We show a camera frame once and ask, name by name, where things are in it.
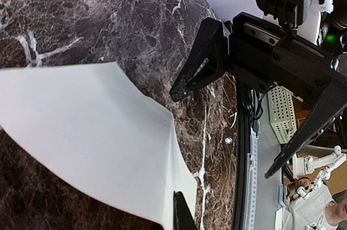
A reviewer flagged black table edge rail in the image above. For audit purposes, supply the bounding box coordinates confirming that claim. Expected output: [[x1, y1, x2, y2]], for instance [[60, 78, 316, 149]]
[[232, 80, 250, 230]]

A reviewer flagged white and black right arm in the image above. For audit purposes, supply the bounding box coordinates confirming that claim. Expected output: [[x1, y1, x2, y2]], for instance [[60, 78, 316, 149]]
[[170, 0, 346, 178]]

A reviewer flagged person in white shirt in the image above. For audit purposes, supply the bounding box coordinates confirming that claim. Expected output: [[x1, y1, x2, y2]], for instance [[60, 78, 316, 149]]
[[282, 177, 346, 229]]

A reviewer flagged white perforated basket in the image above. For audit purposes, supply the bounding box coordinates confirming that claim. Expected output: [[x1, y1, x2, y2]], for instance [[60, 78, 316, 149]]
[[267, 86, 297, 144]]

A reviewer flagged grey slotted cable duct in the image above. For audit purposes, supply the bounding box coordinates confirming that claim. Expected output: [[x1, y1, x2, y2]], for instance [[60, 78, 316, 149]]
[[243, 128, 258, 230]]

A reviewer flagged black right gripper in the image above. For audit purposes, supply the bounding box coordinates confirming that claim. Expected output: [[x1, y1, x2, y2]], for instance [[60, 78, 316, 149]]
[[170, 12, 346, 179]]

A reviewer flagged white letter paper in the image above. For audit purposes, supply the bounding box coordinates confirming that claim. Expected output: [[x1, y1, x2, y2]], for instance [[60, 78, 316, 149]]
[[1, 62, 197, 229]]

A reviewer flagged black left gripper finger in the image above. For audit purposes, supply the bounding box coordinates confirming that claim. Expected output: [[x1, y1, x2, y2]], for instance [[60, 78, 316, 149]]
[[173, 191, 197, 230]]

